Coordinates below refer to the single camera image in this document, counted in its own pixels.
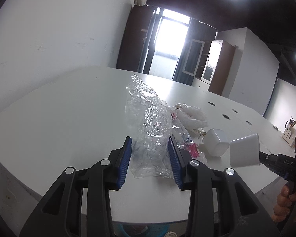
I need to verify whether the white square plastic cup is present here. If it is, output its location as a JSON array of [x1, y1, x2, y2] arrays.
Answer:
[[199, 128, 230, 157]]

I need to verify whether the pink snack wrapper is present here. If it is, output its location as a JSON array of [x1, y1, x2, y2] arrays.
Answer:
[[177, 139, 199, 158]]

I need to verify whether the white plastic bag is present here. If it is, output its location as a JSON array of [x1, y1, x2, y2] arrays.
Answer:
[[170, 103, 208, 130]]

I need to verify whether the clear plastic bag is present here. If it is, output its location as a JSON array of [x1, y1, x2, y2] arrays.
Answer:
[[125, 75, 173, 178]]

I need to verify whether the blue plastic trash basket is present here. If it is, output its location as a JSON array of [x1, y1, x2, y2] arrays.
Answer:
[[113, 223, 169, 236]]

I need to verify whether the person's right hand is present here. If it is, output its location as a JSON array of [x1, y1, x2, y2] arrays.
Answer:
[[271, 184, 296, 223]]

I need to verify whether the wooden pen holder organizer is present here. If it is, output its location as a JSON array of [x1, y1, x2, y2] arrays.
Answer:
[[282, 117, 296, 148]]

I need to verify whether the wooden cabinet with glass doors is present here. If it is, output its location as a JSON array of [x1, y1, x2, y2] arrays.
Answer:
[[182, 39, 236, 95]]

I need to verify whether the dark brown door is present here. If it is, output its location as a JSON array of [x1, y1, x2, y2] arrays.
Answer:
[[116, 5, 154, 72]]

